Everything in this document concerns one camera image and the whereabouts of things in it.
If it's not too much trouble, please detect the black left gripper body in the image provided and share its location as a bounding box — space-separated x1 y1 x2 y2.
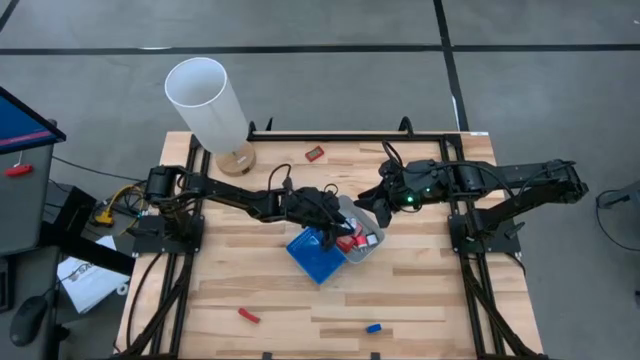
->
284 186 347 229

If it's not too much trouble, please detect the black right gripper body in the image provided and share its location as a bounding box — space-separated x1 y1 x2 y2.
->
378 158 454 214

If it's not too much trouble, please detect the grey plastic bin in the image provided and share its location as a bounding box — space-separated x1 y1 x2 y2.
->
337 194 387 265

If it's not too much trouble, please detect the blue plastic basket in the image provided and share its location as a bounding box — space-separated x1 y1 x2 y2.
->
285 227 349 286

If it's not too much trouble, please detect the white shade lamp wooden base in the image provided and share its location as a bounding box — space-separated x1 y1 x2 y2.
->
163 56 258 178

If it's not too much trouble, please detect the white paper booklet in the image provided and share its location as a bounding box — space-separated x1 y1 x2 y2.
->
56 234 132 315

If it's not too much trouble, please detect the blue monitor screen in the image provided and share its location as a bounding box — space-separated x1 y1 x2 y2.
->
0 85 68 154

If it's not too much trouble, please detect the black computer mouse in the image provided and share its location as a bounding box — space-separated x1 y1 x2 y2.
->
8 294 49 348

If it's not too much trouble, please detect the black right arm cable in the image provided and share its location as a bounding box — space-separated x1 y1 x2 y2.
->
381 140 576 197

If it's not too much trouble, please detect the black left wrist camera cable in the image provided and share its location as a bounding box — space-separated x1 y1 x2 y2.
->
267 162 295 195

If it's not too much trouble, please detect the black aluminium table frame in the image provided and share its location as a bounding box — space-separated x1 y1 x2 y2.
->
130 115 547 360

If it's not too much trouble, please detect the black floor cable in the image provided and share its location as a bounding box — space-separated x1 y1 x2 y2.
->
594 188 640 254

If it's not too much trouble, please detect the yellow cable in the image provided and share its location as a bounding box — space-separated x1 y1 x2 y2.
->
91 183 147 229

